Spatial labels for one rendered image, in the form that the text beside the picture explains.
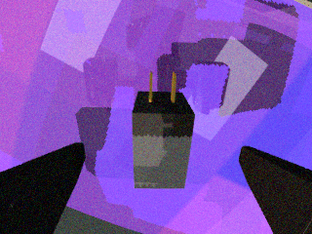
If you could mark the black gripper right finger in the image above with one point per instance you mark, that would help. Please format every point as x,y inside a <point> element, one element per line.
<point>281,188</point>

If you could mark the black two-prong plug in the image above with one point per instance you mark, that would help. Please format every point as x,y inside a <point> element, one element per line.
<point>162,126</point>

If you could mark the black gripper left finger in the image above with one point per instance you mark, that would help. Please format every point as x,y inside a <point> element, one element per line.
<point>33,195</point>

